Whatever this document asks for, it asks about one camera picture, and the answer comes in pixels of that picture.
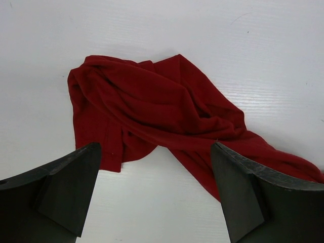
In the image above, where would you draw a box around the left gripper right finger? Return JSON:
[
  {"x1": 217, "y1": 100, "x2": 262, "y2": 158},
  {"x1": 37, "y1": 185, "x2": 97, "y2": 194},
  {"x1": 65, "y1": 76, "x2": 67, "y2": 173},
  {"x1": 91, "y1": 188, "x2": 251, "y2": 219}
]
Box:
[{"x1": 211, "y1": 142, "x2": 323, "y2": 243}]

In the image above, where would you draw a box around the red t shirt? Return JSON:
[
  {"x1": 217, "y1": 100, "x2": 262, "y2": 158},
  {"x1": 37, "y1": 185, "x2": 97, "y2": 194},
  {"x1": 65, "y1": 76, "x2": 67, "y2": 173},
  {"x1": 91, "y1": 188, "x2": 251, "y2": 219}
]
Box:
[{"x1": 67, "y1": 55, "x2": 323, "y2": 198}]

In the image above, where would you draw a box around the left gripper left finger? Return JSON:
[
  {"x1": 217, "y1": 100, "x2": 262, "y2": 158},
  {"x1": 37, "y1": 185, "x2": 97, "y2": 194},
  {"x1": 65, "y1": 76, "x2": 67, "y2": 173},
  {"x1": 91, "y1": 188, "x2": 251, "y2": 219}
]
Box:
[{"x1": 1, "y1": 143, "x2": 101, "y2": 242}]

